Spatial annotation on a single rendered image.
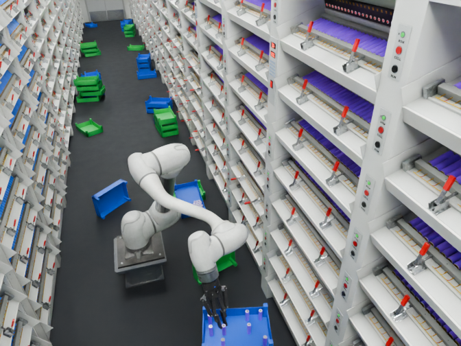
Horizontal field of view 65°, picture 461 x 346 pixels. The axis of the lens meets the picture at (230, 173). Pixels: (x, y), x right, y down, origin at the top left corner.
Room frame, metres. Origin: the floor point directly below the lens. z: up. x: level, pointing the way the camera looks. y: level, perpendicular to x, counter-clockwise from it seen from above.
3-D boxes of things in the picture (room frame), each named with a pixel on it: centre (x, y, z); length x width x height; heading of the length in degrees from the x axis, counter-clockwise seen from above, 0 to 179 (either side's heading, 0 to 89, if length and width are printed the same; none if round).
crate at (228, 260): (1.70, 0.12, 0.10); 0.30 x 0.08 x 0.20; 122
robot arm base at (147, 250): (1.70, 0.61, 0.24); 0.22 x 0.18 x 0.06; 13
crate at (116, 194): (2.42, 0.99, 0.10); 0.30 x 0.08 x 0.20; 144
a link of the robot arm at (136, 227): (1.73, 0.61, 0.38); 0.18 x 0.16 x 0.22; 126
